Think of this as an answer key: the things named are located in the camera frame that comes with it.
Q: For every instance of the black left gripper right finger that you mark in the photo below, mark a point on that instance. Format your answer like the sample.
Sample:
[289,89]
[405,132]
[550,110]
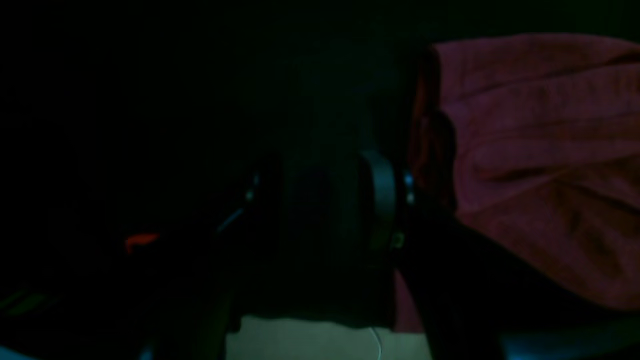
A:
[474,299]

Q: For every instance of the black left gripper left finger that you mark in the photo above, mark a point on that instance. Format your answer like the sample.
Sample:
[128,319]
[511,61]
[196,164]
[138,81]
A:
[201,266]

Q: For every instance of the maroon long-sleeve T-shirt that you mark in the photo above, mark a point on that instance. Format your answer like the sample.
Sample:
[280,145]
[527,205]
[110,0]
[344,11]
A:
[533,141]

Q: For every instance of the orange black clamp bottom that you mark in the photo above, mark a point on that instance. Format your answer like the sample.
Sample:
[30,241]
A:
[135,241]

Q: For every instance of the black table cloth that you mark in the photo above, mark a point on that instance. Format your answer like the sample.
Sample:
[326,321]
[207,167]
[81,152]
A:
[131,112]

